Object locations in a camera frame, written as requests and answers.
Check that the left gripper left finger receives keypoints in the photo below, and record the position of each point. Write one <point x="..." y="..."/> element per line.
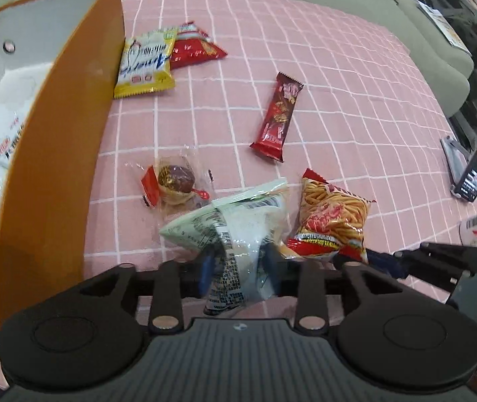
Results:
<point x="174" y="281"/>

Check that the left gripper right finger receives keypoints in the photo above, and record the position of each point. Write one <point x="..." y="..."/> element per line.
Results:
<point x="303" y="280"/>

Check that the orange red noodle snack packet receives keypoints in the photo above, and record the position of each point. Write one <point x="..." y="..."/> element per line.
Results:
<point x="330" y="221"/>

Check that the clear white seed packet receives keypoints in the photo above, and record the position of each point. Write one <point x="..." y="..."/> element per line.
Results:
<point x="241" y="224"/>

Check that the book on sofa arm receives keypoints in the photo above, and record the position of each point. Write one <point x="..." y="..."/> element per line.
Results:
<point x="443" y="26"/>

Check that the smartphone on stand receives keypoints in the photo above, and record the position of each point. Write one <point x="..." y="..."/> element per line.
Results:
<point x="462" y="166"/>

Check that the clear wrapped chocolate candy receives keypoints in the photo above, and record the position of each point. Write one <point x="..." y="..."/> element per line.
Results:
<point x="173" y="184"/>

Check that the pink checkered tablecloth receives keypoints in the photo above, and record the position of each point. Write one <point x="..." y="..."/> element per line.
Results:
<point x="366" y="120"/>

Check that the red chocolate bar wrapper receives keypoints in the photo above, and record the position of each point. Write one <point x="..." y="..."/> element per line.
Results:
<point x="272" y="135"/>

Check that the yellow snack packet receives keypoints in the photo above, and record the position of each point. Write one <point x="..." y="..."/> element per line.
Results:
<point x="145" y="64"/>

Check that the white packet in box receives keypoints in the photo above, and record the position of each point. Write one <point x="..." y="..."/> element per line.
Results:
<point x="12" y="124"/>

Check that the orange cardboard box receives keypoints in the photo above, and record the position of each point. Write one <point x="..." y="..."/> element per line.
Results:
<point x="59" y="60"/>

